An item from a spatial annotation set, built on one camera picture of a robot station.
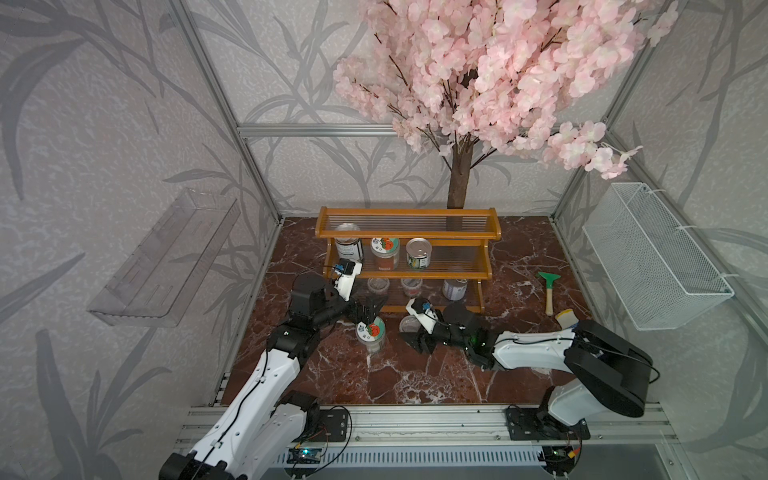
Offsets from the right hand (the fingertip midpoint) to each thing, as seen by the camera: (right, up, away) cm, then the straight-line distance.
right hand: (405, 321), depth 82 cm
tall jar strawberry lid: (-9, -3, -1) cm, 10 cm away
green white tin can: (-16, +21, -3) cm, 26 cm away
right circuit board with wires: (+36, -29, -12) cm, 48 cm away
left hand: (-8, +9, -7) cm, 14 cm away
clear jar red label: (-6, +20, -1) cm, 20 cm away
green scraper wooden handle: (+48, +7, +16) cm, 51 cm away
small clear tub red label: (-8, +8, +9) cm, 15 cm away
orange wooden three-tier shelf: (+13, +17, +30) cm, 37 cm away
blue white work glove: (+51, -2, +11) cm, 52 cm away
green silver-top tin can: (+4, +19, +2) cm, 20 cm away
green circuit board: (-24, -29, -11) cm, 39 cm away
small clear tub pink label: (+1, 0, -2) cm, 2 cm away
